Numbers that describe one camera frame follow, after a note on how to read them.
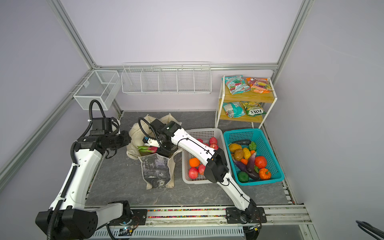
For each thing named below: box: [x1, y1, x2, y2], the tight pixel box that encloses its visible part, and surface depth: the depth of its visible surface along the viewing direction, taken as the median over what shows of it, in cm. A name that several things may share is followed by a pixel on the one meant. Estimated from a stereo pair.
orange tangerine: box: [189, 157, 201, 168], surface depth 88 cm
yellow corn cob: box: [242, 147, 252, 160], surface depth 92 cm
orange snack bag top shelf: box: [246, 77, 273, 94], surface depth 84 cm
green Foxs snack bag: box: [240, 101, 267, 117], surface depth 98 cm
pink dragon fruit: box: [137, 146, 159, 154], surface depth 82 cm
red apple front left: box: [188, 167, 199, 180], surface depth 84 cm
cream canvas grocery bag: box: [126, 114, 183, 190], surface depth 74 cm
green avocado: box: [237, 171, 249, 183], surface depth 84 cm
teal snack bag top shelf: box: [221, 75, 251, 95], surface depth 86 cm
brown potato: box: [233, 148, 244, 162], surface depth 88 cm
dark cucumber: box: [234, 139, 252, 145], surface depth 99 cm
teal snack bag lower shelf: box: [223, 102, 246, 118], surface depth 98 cm
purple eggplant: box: [233, 152, 260, 180], surface depth 86 cm
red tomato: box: [255, 156, 267, 169], surface depth 88 cm
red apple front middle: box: [198, 164, 206, 176], surface depth 86 cm
